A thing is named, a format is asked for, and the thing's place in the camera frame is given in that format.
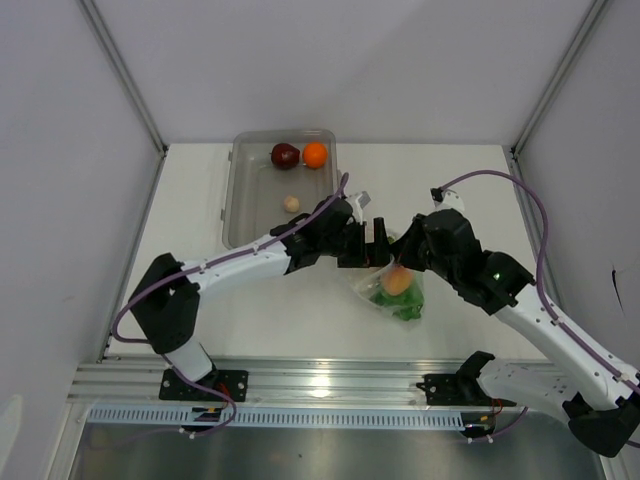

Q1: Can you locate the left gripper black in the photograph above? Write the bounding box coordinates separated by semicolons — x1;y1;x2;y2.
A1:
319;218;397;269

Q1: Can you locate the peach fruit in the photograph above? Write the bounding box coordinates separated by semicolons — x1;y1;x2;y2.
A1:
381;265;413;296

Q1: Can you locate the clear zip top bag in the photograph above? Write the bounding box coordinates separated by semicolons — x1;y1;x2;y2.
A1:
342;255;425;322

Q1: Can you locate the green lettuce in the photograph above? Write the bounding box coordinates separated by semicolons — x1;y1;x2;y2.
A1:
369;284;424;321

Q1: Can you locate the small beige mushroom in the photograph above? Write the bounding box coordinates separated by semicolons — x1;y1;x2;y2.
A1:
283;196;300;213

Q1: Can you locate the orange fruit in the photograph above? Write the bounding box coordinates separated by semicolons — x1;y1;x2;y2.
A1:
303;142;329;169

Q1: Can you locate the clear grey plastic bin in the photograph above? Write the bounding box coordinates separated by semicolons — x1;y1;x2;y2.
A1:
222;129;339;249

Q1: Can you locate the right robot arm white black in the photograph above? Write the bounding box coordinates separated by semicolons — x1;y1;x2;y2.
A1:
391;209;639;458

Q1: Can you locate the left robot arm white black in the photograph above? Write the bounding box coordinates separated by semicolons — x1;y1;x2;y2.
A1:
126;194;392;400

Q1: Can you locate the dark red apple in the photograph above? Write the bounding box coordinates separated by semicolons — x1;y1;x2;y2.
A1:
270;143;300;170

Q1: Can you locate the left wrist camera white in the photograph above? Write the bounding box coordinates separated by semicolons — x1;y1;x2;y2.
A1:
346;191;371;223

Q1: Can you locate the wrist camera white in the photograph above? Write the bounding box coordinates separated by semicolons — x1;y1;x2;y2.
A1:
346;191;371;223
430;188;465;213

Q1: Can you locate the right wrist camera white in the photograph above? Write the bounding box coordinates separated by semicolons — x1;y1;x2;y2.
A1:
430;188;465;213

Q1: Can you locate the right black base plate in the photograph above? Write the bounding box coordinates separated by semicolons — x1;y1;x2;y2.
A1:
416;373;516;407

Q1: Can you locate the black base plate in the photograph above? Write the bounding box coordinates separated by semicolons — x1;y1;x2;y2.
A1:
158;369;249;403
416;373;516;407

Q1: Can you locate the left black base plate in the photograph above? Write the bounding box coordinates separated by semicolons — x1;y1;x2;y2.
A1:
158;369;249;403

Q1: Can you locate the right aluminium frame post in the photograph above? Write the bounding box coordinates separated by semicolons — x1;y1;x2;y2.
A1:
510;0;613;161

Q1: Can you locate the aluminium frame post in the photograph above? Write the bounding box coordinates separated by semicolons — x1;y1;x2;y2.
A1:
510;0;613;161
77;0;169;157

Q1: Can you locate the aluminium rail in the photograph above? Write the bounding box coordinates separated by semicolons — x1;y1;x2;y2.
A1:
67;355;462;409

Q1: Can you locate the left aluminium frame post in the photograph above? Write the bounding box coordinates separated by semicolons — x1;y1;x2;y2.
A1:
77;0;169;157

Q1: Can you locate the slotted cable duct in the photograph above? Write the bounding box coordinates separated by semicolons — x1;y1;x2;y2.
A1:
87;404;465;431

